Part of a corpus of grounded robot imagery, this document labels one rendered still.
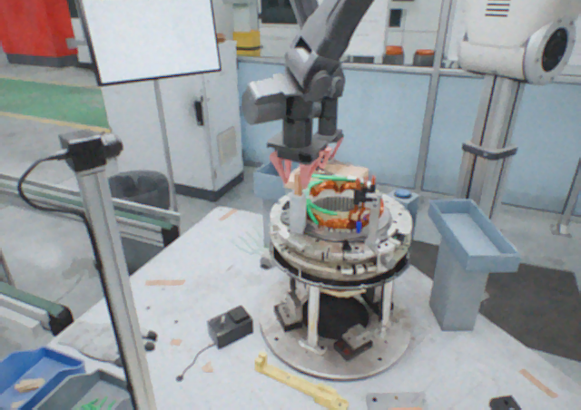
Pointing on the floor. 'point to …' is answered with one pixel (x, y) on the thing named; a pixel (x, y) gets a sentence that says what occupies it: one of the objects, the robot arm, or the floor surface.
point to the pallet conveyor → (44, 307)
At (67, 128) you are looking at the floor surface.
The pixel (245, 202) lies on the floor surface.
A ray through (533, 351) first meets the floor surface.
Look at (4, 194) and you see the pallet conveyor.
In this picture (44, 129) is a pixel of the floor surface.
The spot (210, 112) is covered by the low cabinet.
